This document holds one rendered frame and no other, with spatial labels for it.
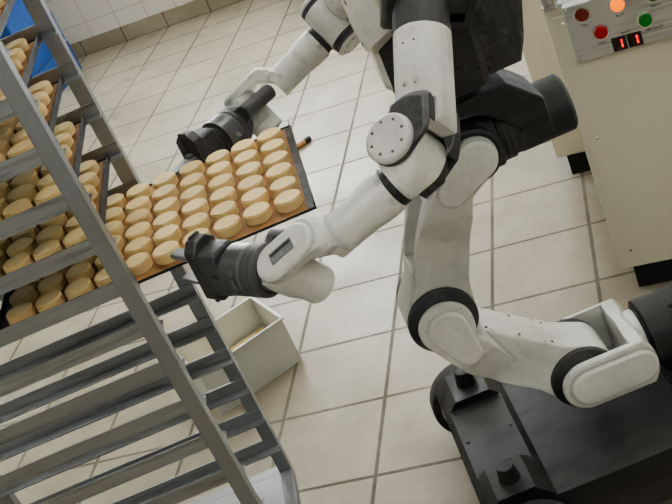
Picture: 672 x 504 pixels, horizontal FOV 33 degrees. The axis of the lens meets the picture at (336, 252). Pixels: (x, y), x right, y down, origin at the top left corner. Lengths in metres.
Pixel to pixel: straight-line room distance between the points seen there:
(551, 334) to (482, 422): 0.28
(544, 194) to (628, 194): 0.77
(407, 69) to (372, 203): 0.21
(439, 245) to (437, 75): 0.57
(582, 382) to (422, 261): 0.44
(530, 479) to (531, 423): 0.22
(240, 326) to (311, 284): 1.73
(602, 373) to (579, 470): 0.20
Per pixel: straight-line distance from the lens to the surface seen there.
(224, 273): 1.77
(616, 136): 2.82
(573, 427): 2.46
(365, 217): 1.65
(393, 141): 1.61
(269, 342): 3.25
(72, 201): 1.84
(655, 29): 2.67
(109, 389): 2.05
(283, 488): 2.67
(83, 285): 2.00
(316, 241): 1.65
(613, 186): 2.89
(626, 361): 2.36
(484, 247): 3.48
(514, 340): 2.31
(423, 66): 1.67
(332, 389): 3.15
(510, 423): 2.49
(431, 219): 2.09
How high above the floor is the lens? 1.77
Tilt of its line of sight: 28 degrees down
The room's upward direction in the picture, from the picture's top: 24 degrees counter-clockwise
